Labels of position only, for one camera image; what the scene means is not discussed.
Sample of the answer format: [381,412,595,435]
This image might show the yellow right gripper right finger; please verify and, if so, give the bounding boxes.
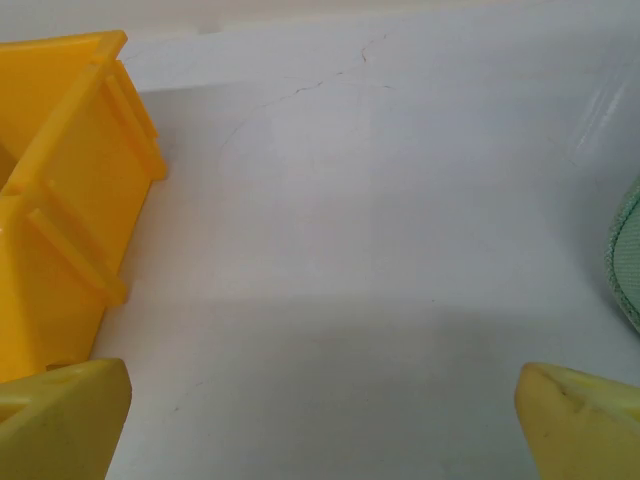
[515,363,640,480]

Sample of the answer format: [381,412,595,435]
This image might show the yellow plastic bin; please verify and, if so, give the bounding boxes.
[0,29,169,386]

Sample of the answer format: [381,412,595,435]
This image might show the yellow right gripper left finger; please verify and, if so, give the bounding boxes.
[0,357,133,480]

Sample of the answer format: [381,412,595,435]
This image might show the mint green zip pouch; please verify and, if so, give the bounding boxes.
[602,174,640,335]

